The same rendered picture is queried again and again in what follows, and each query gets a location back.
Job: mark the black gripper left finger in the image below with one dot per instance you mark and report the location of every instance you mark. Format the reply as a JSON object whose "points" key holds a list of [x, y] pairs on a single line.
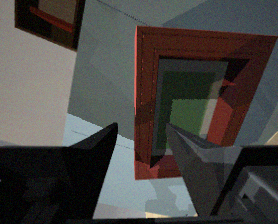
{"points": [[82, 166]]}

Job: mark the red picture frame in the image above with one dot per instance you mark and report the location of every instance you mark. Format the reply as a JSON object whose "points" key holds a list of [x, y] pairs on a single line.
{"points": [[202, 81]]}

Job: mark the black flat panel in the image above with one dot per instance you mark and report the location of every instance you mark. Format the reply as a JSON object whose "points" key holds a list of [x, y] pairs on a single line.
{"points": [[103, 87]]}

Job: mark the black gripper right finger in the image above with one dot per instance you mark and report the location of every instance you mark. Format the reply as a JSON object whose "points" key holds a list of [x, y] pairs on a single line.
{"points": [[209, 170]]}

